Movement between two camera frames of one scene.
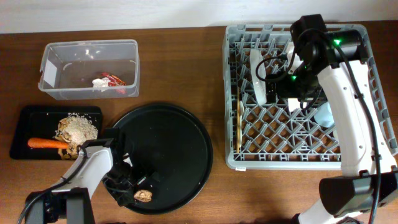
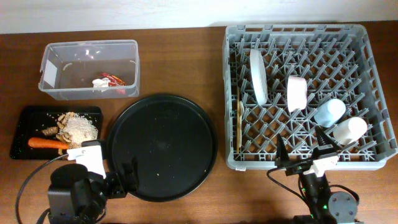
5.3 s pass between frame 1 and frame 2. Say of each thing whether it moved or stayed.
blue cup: stayed
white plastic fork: stayed
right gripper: moved
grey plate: stayed
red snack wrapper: stayed
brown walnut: moved
